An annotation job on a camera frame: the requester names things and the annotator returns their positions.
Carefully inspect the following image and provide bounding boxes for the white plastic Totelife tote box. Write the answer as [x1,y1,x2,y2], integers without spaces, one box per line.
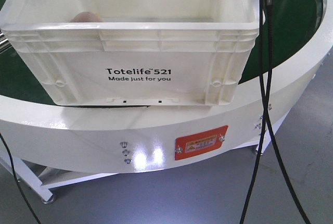
[1,0,259,106]

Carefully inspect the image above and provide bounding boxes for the black cable left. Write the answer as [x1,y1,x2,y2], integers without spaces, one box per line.
[0,132,42,224]

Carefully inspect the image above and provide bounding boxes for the white round conveyor table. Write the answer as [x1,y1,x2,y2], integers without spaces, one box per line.
[0,0,333,204]

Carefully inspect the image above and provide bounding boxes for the black cable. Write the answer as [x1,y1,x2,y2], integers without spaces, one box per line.
[262,0,312,224]
[0,132,42,224]
[239,0,271,224]

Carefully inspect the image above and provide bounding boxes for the pink plush toy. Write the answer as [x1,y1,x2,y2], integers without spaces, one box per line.
[70,11,103,23]

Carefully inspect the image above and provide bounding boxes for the black cable right outer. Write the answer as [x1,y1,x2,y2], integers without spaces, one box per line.
[262,0,312,224]

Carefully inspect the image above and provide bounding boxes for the metal guide rods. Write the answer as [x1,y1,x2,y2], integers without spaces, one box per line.
[0,31,12,54]

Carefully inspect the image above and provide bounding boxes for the red warning label plate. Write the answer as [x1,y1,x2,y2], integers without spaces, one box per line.
[174,125,228,160]

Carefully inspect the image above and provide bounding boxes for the black cable right inner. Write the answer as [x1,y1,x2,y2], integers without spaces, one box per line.
[239,0,271,224]

